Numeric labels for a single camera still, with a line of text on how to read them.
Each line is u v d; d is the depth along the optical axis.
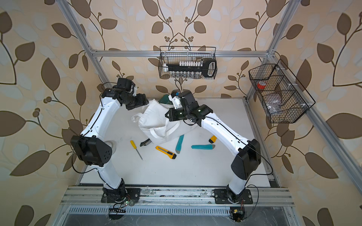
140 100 0.75
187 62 0.81
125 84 0.65
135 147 0.93
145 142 0.93
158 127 0.73
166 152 0.89
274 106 0.73
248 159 0.43
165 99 1.13
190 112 0.58
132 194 0.75
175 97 0.68
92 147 0.47
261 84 0.87
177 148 0.91
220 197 0.72
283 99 0.73
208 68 0.84
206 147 0.91
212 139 0.95
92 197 0.76
